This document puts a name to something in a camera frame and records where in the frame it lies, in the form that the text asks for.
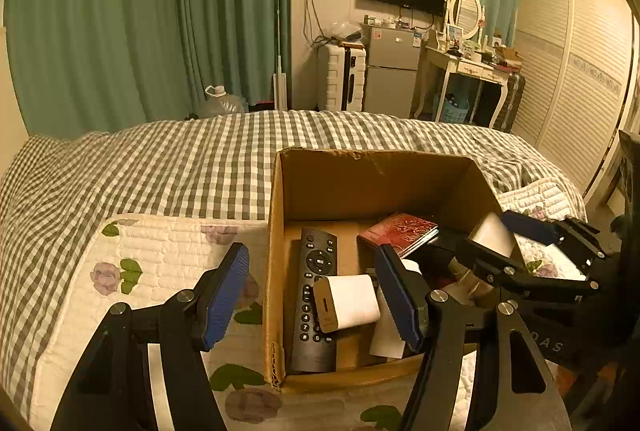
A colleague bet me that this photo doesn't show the silver fridge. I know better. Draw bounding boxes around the silver fridge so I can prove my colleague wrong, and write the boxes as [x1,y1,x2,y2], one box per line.
[361,23,428,114]

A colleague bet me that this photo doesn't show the small brown box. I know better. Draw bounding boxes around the small brown box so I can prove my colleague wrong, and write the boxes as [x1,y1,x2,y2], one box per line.
[492,46,521,66]

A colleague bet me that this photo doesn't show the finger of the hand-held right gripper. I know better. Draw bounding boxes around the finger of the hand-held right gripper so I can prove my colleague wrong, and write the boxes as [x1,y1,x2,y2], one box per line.
[465,235,601,301]
[501,210,608,267]

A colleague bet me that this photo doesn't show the white ribbed suitcase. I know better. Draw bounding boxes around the white ribbed suitcase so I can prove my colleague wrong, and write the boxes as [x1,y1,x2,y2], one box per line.
[317,43,368,112]

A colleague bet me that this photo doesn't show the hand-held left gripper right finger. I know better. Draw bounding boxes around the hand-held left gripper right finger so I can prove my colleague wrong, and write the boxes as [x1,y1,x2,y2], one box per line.
[374,244,573,431]

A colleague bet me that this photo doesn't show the white floral quilt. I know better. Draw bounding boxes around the white floral quilt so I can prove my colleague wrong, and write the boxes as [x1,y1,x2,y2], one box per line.
[32,176,588,431]

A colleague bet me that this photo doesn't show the red patterned case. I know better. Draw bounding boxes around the red patterned case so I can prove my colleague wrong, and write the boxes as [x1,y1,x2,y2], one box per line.
[357,212,440,259]

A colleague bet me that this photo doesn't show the brown cardboard box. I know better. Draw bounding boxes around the brown cardboard box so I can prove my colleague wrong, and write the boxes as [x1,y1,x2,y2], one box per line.
[263,147,506,393]

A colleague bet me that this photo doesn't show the black remote control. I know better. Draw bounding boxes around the black remote control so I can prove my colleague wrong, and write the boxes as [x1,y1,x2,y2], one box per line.
[290,228,340,374]

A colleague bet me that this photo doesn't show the grey checked bed sheet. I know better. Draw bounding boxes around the grey checked bed sheet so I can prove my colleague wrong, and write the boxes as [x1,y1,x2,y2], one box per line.
[0,110,586,412]

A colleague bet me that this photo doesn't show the white oval mirror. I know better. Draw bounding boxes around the white oval mirror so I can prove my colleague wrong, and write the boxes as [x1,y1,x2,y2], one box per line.
[447,0,486,39]

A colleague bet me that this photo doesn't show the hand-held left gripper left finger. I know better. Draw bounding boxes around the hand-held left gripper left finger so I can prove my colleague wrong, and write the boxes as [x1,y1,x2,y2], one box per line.
[50,242,251,431]

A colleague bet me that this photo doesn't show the clear water jug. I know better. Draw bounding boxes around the clear water jug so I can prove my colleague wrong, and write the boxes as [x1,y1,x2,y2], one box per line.
[197,85,247,118]

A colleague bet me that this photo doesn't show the white power bank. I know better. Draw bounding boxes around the white power bank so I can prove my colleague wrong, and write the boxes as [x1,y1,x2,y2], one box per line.
[312,274,382,334]

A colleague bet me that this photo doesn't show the blue basket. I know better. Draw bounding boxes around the blue basket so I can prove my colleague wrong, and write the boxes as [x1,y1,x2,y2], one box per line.
[437,91,471,124]

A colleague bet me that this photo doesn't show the white louvred wardrobe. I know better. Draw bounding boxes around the white louvred wardrobe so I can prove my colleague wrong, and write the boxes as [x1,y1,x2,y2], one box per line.
[510,0,640,206]

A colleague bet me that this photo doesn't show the dark wall cable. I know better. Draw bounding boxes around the dark wall cable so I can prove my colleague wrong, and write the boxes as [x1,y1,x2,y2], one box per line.
[304,0,326,49]

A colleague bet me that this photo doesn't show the white dressing table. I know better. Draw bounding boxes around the white dressing table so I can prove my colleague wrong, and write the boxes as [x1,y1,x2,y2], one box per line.
[411,45,518,129]

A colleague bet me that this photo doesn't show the dark suitcase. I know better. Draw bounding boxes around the dark suitcase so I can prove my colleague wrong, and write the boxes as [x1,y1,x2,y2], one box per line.
[492,72,527,134]

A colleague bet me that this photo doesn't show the clear plastic bag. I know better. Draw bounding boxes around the clear plastic bag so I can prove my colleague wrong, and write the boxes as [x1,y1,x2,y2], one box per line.
[325,21,363,42]

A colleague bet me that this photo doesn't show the white flat mop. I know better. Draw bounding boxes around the white flat mop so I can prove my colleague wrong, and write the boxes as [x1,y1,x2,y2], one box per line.
[271,0,290,112]

